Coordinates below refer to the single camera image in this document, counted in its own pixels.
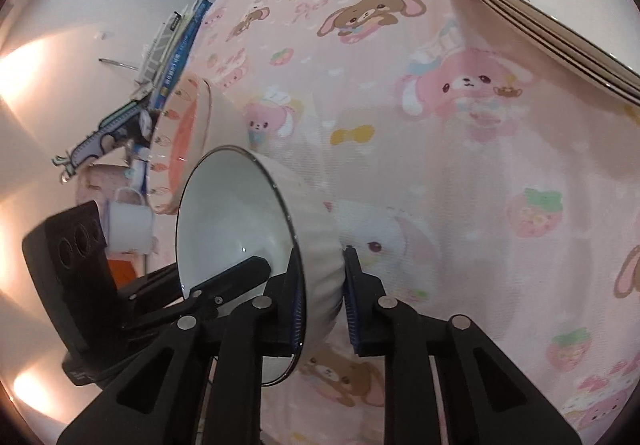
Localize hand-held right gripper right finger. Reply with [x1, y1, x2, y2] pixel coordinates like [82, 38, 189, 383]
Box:
[342, 246, 583, 445]

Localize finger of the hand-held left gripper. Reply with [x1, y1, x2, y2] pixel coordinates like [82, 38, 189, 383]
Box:
[115, 264, 182, 298]
[125, 255, 272, 331]

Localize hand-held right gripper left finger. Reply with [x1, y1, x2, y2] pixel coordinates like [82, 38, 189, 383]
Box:
[56, 270, 306, 445]

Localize white ribbed bowl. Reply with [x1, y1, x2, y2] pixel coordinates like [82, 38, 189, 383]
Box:
[175, 145, 347, 387]

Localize large pink carrot bowl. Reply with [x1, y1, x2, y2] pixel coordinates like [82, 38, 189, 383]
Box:
[150, 75, 215, 218]

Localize orange box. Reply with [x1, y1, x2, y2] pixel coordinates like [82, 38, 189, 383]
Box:
[111, 261, 140, 294]

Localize white mug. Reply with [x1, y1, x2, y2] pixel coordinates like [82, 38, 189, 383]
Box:
[106, 188, 154, 255]

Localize thin metal pole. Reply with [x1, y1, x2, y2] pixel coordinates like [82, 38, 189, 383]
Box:
[98, 57, 140, 72]

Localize stack of books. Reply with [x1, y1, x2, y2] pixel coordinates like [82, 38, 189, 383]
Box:
[132, 0, 214, 111]

